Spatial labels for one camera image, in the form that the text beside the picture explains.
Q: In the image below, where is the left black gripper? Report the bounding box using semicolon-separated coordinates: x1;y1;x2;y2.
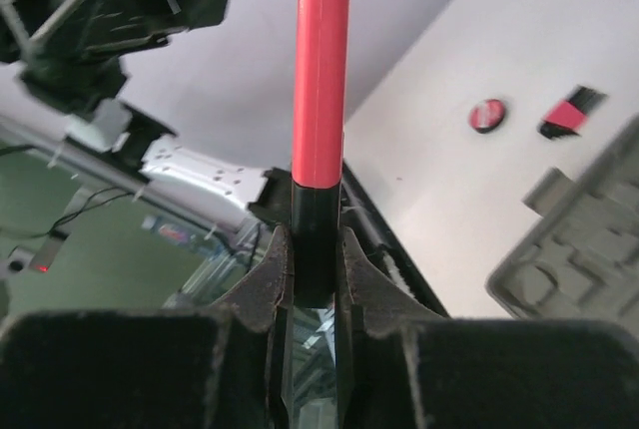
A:
1;0;229;115

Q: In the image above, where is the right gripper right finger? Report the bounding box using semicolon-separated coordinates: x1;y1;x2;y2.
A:
335;228;638;428

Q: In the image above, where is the grey plastic tool case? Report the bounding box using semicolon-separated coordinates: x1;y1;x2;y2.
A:
486;119;638;333

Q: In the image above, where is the aluminium mounting rail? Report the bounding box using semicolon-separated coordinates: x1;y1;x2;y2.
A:
340;164;449;317

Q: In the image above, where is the red utility knife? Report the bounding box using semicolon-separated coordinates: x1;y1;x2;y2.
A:
291;0;349;308

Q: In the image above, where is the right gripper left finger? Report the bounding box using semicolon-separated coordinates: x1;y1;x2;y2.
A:
1;226;294;428

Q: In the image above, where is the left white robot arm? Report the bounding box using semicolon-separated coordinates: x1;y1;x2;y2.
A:
1;0;264;235

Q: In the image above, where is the red hex key set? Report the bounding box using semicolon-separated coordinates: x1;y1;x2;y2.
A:
538;86;608;140

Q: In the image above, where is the red electrical tape roll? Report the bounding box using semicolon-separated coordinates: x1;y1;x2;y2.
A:
468;99;507;134

